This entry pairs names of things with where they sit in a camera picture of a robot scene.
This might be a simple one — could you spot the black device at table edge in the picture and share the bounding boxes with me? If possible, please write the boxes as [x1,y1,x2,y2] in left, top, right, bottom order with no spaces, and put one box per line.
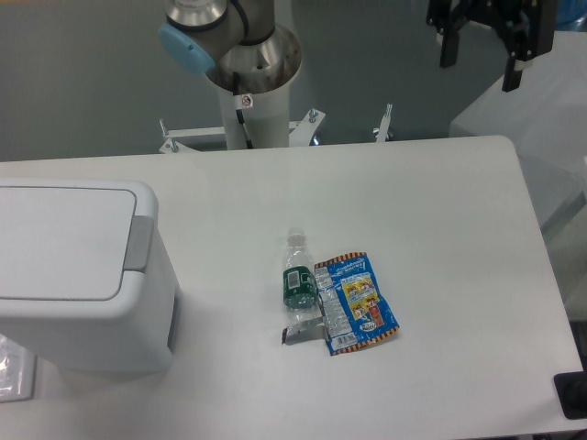
[554,371,586,420]

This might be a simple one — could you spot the clear bottle green label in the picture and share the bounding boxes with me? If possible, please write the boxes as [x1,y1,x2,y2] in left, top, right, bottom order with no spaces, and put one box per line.
[282,227,320,325]

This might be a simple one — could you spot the white side table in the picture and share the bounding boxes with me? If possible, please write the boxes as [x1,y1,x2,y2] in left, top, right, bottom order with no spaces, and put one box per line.
[449,31,586,229]

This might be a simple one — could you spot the black cable on pedestal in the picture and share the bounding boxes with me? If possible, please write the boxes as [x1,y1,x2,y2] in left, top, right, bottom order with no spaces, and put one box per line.
[231,71,254,150]

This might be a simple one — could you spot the clear plastic tray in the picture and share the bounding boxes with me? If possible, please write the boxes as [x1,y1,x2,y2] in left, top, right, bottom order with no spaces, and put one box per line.
[1,335,37,403]

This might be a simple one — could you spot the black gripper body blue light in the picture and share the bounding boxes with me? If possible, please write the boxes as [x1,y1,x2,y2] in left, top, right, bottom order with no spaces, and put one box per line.
[426,0,556,55]

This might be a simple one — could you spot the small silver torn wrapper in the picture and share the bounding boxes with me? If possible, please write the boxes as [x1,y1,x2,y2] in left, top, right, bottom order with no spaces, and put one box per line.
[282,317,327,345]

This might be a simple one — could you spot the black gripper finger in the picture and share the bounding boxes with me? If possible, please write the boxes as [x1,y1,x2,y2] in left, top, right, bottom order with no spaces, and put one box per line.
[501,27,536,94]
[438,17,464,70]

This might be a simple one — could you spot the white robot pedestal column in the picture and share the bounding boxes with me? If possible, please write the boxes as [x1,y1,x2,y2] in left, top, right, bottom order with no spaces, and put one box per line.
[215,54,304,150]

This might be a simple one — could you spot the silver levelling foot bolt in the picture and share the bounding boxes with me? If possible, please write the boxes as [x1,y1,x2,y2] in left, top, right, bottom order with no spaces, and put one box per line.
[372,103,393,143]

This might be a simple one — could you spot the white lidded trash can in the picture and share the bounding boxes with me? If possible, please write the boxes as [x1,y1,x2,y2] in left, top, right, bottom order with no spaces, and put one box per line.
[1,177,180,373]

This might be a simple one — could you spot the white pedestal base frame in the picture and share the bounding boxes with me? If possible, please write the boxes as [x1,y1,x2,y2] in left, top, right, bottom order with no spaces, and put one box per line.
[159,108,326,154]

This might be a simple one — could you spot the blue water jug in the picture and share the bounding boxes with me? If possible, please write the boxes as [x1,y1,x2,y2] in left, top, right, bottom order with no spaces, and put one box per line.
[556,0,586,31]

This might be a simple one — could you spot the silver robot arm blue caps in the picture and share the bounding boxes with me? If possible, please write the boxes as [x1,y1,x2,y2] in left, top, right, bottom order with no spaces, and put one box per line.
[158,1,558,94]

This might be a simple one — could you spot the blue snack bag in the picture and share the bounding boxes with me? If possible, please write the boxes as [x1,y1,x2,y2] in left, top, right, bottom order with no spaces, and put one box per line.
[315,252,400,356]

